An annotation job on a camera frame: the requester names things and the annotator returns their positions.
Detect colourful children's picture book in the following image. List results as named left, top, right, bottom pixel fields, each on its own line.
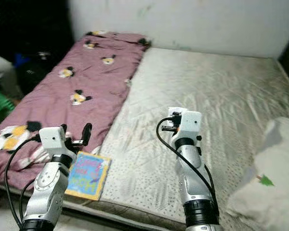
left=65, top=151, right=111, bottom=201

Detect white pillow green tree print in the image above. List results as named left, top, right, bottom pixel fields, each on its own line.
left=226, top=117, right=289, bottom=231

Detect pink cartoon print blanket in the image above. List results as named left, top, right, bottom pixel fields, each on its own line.
left=0, top=30, right=151, bottom=191

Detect white red striped cloth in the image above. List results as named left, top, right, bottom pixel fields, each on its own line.
left=17, top=144, right=49, bottom=169

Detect white quilted mattress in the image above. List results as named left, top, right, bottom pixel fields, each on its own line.
left=67, top=47, right=289, bottom=231

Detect black bag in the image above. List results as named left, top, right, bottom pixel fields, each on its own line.
left=14, top=52, right=64, bottom=95

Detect green plastic stool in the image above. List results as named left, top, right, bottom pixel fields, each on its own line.
left=0, top=86, right=16, bottom=122

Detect small blue item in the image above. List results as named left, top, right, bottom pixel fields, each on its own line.
left=13, top=53, right=29, bottom=67

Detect person leg grey trousers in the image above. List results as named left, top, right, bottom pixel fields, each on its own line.
left=0, top=52, right=21, bottom=99

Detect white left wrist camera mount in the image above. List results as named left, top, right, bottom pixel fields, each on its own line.
left=39, top=127, right=68, bottom=159

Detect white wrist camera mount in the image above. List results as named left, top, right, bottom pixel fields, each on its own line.
left=39, top=127, right=68, bottom=159
left=178, top=111, right=203, bottom=141

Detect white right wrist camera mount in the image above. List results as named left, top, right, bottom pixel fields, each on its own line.
left=178, top=111, right=203, bottom=141

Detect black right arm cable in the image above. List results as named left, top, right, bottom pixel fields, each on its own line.
left=156, top=118, right=220, bottom=212

